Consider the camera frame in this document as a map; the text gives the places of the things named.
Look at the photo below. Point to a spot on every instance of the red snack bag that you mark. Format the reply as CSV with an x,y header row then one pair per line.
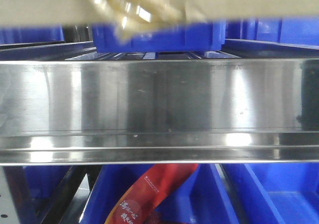
x,y
148,192

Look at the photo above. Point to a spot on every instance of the blue bin lower right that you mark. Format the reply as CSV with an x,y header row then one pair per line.
x,y
277,193

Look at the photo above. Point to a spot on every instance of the blue bin holding bag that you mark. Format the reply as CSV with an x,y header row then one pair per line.
x,y
202,199

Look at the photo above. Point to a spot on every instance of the blue bin on upper shelf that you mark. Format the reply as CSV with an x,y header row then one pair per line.
x,y
196,37

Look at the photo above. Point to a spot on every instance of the brown cardboard carton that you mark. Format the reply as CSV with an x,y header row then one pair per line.
x,y
139,16

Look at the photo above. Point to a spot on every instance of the steel shelf front beam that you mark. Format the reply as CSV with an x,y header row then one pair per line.
x,y
159,111

